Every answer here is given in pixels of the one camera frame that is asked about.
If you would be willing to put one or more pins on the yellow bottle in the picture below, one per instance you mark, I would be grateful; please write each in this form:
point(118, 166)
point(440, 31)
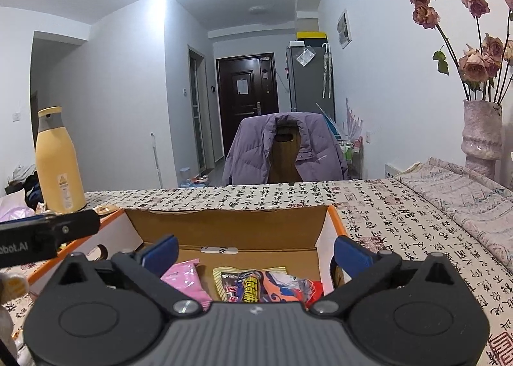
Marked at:
point(60, 165)

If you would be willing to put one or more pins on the blue folding board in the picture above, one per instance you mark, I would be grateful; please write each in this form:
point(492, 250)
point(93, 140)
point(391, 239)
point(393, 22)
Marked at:
point(329, 119)

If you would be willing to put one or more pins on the wooden chair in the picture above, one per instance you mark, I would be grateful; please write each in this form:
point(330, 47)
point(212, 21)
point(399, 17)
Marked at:
point(286, 157)

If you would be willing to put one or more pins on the pale plastic bag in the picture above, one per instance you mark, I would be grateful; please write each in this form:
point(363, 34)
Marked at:
point(12, 211)

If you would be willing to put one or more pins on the grey refrigerator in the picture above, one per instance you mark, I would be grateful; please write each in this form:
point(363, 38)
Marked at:
point(308, 85)

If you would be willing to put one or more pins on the wall picture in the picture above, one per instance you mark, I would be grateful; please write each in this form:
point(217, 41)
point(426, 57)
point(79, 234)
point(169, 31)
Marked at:
point(344, 28)

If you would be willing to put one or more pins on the grey interior door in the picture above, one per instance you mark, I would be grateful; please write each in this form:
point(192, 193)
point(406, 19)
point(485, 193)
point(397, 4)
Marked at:
point(196, 109)

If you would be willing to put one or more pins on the purple jacket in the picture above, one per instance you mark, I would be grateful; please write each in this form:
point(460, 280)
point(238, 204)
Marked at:
point(248, 149)

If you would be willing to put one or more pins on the person's left hand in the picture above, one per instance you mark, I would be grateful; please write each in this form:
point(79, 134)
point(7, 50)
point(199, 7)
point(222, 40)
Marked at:
point(13, 289)

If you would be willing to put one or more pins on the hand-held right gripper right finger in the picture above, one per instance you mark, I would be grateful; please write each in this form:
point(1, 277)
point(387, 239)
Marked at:
point(350, 256)

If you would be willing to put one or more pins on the grey patterned quilt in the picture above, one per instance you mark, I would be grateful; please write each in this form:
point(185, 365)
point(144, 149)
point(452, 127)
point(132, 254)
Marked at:
point(461, 197)

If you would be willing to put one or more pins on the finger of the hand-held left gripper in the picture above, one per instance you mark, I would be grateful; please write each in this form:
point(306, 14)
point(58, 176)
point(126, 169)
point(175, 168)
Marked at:
point(76, 223)

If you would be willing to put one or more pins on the pile of clothes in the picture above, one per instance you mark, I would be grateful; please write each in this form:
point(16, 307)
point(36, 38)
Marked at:
point(26, 187)

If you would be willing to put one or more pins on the pink ceramic vase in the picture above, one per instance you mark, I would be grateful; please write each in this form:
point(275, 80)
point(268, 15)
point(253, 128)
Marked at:
point(481, 137)

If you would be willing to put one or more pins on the pink snack packet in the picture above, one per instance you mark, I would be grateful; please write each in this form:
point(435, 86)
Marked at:
point(186, 280)

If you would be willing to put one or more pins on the yellow striped long snack packet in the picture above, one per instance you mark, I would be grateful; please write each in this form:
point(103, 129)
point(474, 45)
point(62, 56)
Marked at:
point(234, 286)

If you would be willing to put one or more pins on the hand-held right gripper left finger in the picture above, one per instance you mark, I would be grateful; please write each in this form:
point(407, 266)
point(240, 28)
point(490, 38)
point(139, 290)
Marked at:
point(162, 254)

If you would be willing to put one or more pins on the folded umbrella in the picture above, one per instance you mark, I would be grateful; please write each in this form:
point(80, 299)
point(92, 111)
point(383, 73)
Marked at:
point(328, 69)

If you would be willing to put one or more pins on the white wall outlet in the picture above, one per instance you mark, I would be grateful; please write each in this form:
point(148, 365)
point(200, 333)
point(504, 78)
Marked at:
point(368, 137)

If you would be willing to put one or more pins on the clear plastic sleeve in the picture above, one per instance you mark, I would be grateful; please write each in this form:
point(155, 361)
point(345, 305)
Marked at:
point(304, 56)

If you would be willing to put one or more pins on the round ceiling lamp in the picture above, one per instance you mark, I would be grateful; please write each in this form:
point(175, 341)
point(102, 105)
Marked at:
point(256, 9)

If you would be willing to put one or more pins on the colourful cartoon snack bag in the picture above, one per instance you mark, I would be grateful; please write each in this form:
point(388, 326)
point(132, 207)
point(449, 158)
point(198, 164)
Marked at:
point(290, 288)

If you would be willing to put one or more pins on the small brown packet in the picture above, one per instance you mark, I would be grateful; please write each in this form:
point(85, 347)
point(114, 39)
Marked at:
point(106, 210)

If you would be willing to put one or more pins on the orange cardboard box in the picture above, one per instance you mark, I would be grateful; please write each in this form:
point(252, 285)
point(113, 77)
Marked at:
point(240, 229)

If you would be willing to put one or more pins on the bunch of dried roses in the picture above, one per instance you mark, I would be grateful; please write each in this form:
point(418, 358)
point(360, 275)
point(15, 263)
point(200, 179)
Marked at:
point(475, 65)

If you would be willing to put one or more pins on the yellow box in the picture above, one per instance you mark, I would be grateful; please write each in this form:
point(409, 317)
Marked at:
point(312, 36)

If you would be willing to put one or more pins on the white paper notice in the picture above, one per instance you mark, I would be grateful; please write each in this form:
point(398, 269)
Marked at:
point(242, 85)

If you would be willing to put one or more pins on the dark brown door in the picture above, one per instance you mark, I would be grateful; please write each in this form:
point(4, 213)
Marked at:
point(240, 113)

